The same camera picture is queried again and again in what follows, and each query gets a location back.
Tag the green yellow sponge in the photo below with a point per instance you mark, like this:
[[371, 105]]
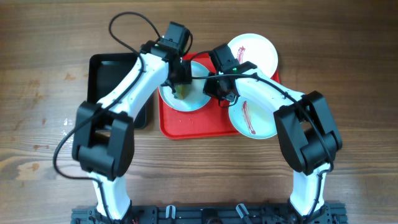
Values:
[[182, 91]]

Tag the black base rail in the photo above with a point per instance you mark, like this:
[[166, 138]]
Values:
[[241, 213]]

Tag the white plate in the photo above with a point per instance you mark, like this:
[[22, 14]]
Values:
[[251, 120], [257, 50], [194, 98]]

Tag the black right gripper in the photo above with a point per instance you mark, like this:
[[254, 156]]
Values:
[[210, 89]]

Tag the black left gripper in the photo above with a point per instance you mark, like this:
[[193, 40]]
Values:
[[187, 76]]

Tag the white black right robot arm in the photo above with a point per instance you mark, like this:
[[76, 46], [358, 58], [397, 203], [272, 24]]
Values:
[[308, 136]]

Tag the red serving tray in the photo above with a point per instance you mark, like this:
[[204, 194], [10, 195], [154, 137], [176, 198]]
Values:
[[210, 120]]

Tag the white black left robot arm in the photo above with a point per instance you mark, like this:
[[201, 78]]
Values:
[[103, 142]]

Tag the black water tray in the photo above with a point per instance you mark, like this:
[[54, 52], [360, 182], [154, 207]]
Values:
[[106, 71]]

